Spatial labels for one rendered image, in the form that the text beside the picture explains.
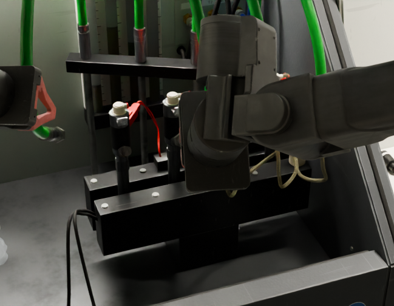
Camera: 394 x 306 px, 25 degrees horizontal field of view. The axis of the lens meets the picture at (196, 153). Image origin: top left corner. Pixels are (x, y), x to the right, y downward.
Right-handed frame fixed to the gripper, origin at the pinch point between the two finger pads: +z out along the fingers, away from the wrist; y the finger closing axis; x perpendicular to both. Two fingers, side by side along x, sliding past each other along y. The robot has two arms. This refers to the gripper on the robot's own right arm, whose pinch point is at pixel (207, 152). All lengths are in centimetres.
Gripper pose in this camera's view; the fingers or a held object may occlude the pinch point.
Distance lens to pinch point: 98.4
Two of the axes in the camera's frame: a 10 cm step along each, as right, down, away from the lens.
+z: -0.7, 1.4, 9.9
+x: -10.0, 0.5, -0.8
